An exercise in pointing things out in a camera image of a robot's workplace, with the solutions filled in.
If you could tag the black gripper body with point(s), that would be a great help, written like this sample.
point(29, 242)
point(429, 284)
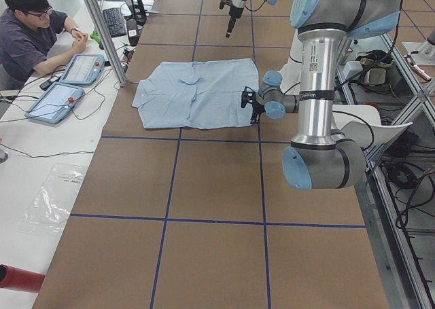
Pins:
point(255, 110)
point(233, 13)

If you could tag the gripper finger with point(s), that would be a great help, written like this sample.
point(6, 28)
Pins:
point(229, 30)
point(255, 119)

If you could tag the light blue button shirt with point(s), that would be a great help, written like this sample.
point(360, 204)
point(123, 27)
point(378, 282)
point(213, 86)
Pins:
point(203, 95)

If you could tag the white chair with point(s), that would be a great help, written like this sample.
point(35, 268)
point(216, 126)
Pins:
point(362, 123)

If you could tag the black keyboard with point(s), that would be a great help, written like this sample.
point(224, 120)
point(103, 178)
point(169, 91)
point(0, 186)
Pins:
point(114, 21)

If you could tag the brown paper table cover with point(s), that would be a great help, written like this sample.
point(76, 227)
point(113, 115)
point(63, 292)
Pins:
point(188, 218)

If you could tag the green object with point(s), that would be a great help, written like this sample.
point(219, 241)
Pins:
point(95, 37)

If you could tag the far blue teach pendant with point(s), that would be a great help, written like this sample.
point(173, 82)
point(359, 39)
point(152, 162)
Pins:
point(83, 69)

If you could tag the blue teach pendant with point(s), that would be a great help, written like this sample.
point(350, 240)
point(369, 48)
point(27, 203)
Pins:
point(55, 103)
point(83, 69)

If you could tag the near blue teach pendant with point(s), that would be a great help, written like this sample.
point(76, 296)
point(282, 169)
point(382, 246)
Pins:
point(55, 103)

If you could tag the seated person dark shirt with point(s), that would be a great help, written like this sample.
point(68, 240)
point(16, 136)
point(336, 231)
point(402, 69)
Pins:
point(29, 29)

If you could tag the clear plastic bag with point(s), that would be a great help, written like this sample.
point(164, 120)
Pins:
point(49, 211)

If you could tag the red cylinder roll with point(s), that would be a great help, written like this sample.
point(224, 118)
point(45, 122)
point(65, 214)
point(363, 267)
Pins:
point(20, 280)

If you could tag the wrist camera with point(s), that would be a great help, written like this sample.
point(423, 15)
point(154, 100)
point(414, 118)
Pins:
point(248, 96)
point(224, 3)

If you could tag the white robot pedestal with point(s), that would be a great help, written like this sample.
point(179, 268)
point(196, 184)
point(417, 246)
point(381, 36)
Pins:
point(291, 71)

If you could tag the aluminium frame post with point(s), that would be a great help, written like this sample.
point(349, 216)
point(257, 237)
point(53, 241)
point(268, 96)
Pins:
point(110, 50)

